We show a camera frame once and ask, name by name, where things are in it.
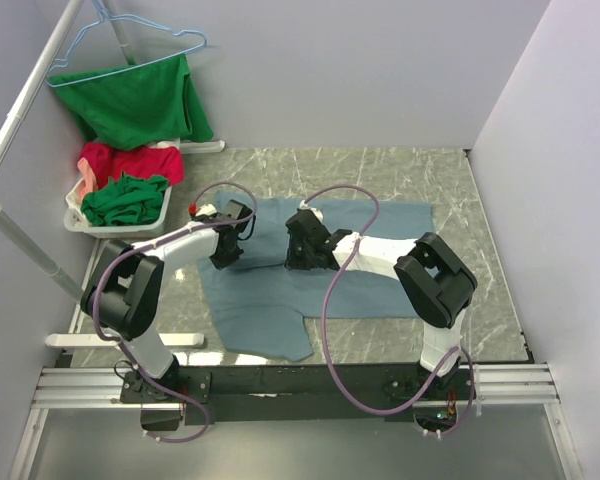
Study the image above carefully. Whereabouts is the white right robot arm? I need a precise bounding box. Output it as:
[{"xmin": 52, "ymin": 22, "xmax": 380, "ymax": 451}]
[{"xmin": 285, "ymin": 208, "xmax": 478, "ymax": 399}]

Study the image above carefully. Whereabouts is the white clothes rack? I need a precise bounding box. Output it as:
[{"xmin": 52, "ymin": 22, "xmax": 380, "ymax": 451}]
[{"xmin": 0, "ymin": 0, "xmax": 226, "ymax": 351}]

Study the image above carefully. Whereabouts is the crumpled green t shirt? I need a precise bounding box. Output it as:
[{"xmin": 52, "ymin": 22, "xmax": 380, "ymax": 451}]
[{"xmin": 81, "ymin": 173, "xmax": 169, "ymax": 227}]

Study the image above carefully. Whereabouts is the white plastic laundry basket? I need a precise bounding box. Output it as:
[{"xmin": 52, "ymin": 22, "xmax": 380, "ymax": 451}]
[{"xmin": 63, "ymin": 177, "xmax": 172, "ymax": 239}]

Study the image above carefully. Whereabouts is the red t shirt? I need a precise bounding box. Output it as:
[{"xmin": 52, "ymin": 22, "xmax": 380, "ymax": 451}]
[{"xmin": 78, "ymin": 142, "xmax": 184, "ymax": 189}]

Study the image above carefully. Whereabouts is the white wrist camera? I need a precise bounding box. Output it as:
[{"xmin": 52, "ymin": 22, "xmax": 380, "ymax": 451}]
[
  {"xmin": 188, "ymin": 203, "xmax": 217, "ymax": 219},
  {"xmin": 298, "ymin": 200, "xmax": 324, "ymax": 223}
]

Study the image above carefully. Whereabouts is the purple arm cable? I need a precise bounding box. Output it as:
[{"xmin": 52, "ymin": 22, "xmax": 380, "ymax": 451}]
[
  {"xmin": 302, "ymin": 184, "xmax": 477, "ymax": 437},
  {"xmin": 92, "ymin": 180, "xmax": 259, "ymax": 445}
]

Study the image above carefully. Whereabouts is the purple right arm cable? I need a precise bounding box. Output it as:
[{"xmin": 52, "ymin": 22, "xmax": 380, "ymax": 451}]
[{"xmin": 302, "ymin": 184, "xmax": 477, "ymax": 437}]

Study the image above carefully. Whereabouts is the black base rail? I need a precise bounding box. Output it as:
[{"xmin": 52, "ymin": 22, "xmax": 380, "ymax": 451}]
[{"xmin": 32, "ymin": 363, "xmax": 559, "ymax": 432}]

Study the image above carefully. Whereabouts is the grey-blue polo shirt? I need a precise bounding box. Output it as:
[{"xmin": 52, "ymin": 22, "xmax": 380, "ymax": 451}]
[{"xmin": 198, "ymin": 197, "xmax": 435, "ymax": 361}]

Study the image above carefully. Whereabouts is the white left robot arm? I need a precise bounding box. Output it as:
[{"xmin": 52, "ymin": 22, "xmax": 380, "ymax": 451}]
[{"xmin": 80, "ymin": 200, "xmax": 255, "ymax": 402}]

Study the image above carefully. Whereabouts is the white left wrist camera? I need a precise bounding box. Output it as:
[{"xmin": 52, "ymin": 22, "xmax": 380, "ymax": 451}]
[{"xmin": 188, "ymin": 203, "xmax": 217, "ymax": 219}]

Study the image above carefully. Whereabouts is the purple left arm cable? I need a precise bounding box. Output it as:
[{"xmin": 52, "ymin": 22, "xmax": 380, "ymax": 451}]
[{"xmin": 92, "ymin": 180, "xmax": 259, "ymax": 445}]

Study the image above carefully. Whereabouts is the pink garment in basket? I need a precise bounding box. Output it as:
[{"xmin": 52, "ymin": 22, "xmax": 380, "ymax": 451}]
[{"xmin": 77, "ymin": 157, "xmax": 99, "ymax": 200}]

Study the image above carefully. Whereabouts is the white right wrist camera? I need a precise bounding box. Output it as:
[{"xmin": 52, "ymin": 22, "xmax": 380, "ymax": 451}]
[{"xmin": 298, "ymin": 200, "xmax": 324, "ymax": 223}]

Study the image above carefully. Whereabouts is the light blue wire hanger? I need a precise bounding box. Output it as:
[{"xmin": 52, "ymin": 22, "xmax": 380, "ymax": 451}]
[{"xmin": 44, "ymin": 1, "xmax": 208, "ymax": 89}]

